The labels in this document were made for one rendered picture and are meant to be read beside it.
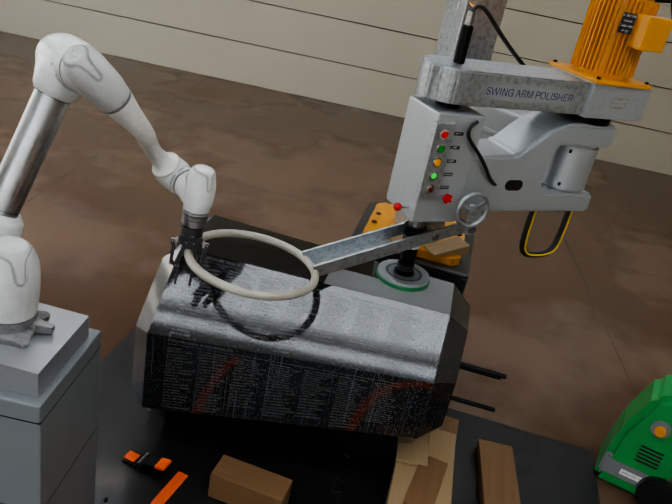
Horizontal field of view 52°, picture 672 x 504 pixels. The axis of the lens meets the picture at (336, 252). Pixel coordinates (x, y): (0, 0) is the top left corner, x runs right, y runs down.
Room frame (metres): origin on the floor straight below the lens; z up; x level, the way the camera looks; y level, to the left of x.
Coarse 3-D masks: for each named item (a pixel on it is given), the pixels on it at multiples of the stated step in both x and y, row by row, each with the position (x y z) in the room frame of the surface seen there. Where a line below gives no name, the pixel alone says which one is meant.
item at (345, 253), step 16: (400, 224) 2.50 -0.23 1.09; (432, 224) 2.57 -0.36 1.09; (352, 240) 2.40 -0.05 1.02; (368, 240) 2.44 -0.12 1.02; (384, 240) 2.46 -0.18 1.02; (400, 240) 2.38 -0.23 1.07; (416, 240) 2.41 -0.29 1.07; (432, 240) 2.44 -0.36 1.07; (320, 256) 2.35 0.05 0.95; (336, 256) 2.35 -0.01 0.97; (352, 256) 2.28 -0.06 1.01; (368, 256) 2.32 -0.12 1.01; (384, 256) 2.35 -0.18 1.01; (320, 272) 2.23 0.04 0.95
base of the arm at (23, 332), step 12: (48, 312) 1.71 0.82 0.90; (0, 324) 1.55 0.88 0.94; (12, 324) 1.56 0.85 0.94; (24, 324) 1.58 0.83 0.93; (36, 324) 1.61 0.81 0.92; (48, 324) 1.63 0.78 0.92; (0, 336) 1.54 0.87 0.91; (12, 336) 1.55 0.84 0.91; (24, 336) 1.57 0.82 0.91; (24, 348) 1.54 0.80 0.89
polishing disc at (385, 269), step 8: (384, 264) 2.50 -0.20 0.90; (392, 264) 2.52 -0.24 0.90; (384, 272) 2.43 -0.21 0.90; (392, 272) 2.45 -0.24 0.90; (416, 272) 2.49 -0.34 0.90; (424, 272) 2.51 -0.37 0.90; (392, 280) 2.38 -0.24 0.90; (400, 280) 2.39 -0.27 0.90; (408, 280) 2.41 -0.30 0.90; (416, 280) 2.42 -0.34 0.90; (424, 280) 2.44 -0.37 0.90
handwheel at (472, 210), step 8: (472, 192) 2.38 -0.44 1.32; (480, 192) 2.40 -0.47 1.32; (464, 200) 2.36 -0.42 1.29; (488, 200) 2.41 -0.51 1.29; (456, 208) 2.36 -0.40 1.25; (472, 208) 2.38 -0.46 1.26; (488, 208) 2.42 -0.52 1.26; (456, 216) 2.36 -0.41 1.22; (472, 216) 2.38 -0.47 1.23; (464, 224) 2.38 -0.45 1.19; (472, 224) 2.40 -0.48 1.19
